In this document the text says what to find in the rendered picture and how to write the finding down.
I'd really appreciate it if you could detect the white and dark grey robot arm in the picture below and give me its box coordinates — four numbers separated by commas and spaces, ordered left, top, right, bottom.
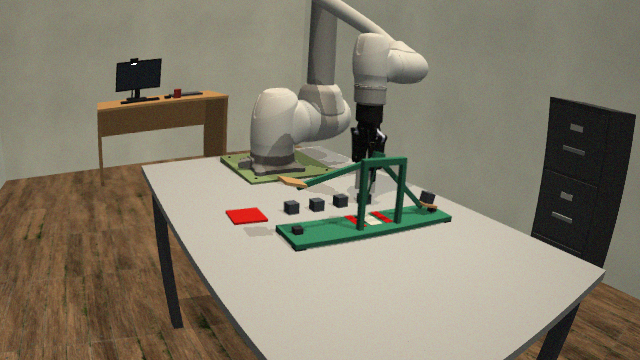
237, 0, 428, 176

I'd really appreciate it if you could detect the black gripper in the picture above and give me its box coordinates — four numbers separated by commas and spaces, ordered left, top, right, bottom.
351, 103, 387, 189

